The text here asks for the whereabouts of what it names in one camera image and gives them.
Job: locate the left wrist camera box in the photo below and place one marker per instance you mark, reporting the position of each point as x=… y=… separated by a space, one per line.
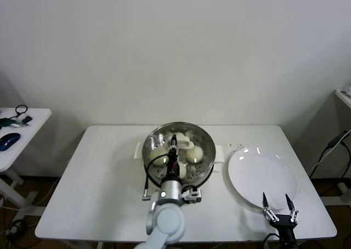
x=192 y=195

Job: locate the white steamed baozi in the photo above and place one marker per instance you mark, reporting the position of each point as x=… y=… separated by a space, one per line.
x=195 y=154
x=183 y=170
x=181 y=136
x=157 y=157

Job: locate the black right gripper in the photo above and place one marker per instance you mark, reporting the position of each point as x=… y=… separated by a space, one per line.
x=283 y=220

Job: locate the green hand tool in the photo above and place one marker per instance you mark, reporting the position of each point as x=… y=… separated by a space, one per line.
x=6 y=120

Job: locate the black power adapter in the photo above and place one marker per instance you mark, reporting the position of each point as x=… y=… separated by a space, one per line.
x=337 y=139

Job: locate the white shelf board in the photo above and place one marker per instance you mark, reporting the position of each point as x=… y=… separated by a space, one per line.
x=344 y=98

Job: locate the white side table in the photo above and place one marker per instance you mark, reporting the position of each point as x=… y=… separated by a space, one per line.
x=27 y=139

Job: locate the blue computer mouse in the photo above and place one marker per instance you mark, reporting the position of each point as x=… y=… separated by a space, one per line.
x=8 y=140

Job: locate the small black clip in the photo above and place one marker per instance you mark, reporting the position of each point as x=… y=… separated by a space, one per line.
x=27 y=119

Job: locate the white item on shelf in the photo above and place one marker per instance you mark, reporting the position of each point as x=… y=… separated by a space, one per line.
x=346 y=90

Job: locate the stainless steel steamer basket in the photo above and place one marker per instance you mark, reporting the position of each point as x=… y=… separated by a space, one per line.
x=220 y=153

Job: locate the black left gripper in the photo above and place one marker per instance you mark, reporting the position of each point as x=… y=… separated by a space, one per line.
x=172 y=169

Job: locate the white furniture foot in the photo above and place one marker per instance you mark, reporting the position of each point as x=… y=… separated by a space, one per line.
x=343 y=190

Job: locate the white round plate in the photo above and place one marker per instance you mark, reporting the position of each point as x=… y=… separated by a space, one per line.
x=260 y=172

